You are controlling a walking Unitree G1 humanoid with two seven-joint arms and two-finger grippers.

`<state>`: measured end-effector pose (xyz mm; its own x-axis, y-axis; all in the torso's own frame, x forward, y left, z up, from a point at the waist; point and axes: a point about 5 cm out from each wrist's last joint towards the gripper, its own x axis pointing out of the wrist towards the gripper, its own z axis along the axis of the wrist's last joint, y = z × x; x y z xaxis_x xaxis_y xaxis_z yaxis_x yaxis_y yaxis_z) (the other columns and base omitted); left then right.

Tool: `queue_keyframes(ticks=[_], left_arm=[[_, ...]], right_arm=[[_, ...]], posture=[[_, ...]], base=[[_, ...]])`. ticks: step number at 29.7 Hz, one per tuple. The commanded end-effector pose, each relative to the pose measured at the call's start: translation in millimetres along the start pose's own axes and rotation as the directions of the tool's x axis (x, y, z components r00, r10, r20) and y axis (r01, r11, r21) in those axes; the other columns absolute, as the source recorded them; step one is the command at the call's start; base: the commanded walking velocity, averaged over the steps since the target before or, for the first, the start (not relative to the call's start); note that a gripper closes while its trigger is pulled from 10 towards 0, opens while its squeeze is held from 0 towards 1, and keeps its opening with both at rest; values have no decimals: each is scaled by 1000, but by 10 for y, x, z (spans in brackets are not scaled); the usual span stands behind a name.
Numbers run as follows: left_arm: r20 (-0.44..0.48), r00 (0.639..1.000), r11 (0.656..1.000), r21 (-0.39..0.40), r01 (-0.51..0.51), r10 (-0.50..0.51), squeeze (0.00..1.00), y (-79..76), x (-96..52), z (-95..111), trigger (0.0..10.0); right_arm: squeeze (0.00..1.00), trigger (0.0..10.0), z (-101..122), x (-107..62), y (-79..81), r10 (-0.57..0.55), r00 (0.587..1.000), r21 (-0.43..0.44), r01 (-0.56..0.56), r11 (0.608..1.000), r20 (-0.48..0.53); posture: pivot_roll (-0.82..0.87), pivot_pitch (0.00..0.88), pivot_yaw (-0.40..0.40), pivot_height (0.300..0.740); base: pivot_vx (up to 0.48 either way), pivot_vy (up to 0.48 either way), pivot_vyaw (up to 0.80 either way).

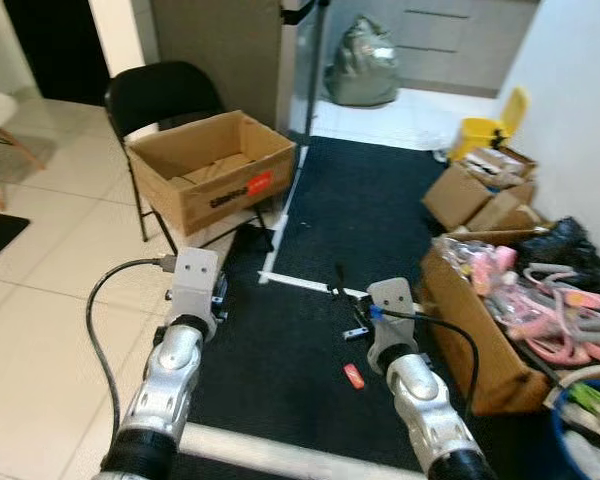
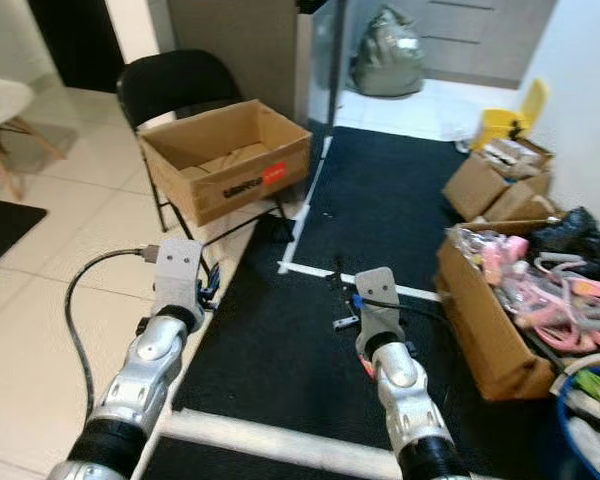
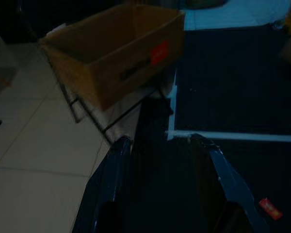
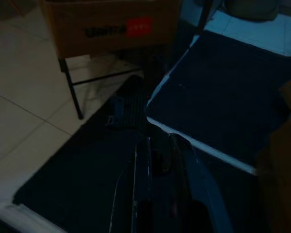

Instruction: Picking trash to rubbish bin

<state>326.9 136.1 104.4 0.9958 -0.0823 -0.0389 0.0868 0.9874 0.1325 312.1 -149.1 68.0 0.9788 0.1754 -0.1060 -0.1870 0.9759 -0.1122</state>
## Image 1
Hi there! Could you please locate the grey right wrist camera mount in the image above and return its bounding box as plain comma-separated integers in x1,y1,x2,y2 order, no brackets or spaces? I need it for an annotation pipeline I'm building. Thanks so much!
364,277,422,365

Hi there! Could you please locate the black folding chair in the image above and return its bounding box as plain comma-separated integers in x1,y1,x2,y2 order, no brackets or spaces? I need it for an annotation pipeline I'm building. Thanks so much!
104,61,281,253

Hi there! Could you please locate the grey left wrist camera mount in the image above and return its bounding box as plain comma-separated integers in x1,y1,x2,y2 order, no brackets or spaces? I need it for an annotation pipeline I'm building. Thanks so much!
168,247,222,327

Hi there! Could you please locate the brown cardboard box yellow sticker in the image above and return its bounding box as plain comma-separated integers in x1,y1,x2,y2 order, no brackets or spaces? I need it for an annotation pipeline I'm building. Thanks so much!
485,190,547,233

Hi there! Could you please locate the round white wooden-leg table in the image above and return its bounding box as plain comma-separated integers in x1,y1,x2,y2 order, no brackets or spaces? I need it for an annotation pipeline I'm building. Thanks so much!
0,89,47,212

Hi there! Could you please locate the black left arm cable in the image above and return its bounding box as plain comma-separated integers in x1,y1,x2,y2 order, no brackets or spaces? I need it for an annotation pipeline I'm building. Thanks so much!
84,256,177,443

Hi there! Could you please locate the pink grey plastic hanger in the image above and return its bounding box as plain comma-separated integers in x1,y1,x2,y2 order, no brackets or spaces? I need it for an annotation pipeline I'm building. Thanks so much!
515,264,600,367

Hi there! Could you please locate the green white trash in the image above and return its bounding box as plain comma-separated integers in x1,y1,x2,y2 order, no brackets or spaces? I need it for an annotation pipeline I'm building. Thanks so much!
568,382,600,433

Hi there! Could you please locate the black stand pole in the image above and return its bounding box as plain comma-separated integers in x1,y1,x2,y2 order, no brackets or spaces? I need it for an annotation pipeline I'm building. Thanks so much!
280,0,333,143

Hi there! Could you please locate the black plastic bag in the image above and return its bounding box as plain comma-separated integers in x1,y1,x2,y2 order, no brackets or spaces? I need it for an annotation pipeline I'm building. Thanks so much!
518,216,600,298

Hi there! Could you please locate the orange red trash piece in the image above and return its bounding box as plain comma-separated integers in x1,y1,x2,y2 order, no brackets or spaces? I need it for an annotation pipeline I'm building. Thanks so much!
341,363,367,391

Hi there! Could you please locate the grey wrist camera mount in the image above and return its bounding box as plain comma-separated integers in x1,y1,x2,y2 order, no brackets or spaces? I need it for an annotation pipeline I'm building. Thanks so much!
364,277,422,365
168,247,222,327

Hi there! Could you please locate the green grey bag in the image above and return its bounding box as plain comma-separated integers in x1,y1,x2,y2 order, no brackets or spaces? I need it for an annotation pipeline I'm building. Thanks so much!
324,14,402,109

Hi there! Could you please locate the closed brown cardboard box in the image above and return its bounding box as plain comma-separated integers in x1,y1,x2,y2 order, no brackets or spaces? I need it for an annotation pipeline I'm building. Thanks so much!
421,165,501,233

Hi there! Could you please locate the grey drawer cabinet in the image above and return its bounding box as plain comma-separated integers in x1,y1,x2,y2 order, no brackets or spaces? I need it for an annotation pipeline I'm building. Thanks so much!
368,0,543,98

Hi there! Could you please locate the small open cardboard box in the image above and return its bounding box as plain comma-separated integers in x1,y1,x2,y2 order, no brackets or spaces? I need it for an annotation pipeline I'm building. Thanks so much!
464,146,539,193

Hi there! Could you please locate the pink flat packet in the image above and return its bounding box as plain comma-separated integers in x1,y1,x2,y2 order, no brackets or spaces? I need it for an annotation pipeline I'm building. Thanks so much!
485,247,518,293

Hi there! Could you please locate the large cardboard box of clutter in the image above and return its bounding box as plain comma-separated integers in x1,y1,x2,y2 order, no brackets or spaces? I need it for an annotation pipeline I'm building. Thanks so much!
419,229,600,417

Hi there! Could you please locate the blue rubbish bin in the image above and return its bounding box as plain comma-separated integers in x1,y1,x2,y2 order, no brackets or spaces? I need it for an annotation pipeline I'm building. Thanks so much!
550,364,600,480

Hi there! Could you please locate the open cardboard box red label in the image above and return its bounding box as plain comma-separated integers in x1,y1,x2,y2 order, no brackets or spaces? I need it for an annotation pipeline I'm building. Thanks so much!
126,109,298,237

